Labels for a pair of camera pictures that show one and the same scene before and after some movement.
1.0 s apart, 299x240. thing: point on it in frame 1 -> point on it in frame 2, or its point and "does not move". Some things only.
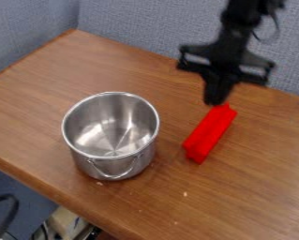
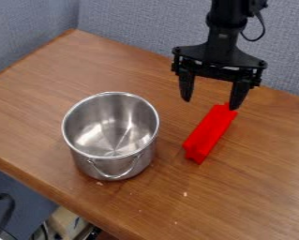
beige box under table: x=68 y=225 does not move
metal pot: x=110 y=127 does not move
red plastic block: x=202 y=140 does not move
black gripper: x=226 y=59 -> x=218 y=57
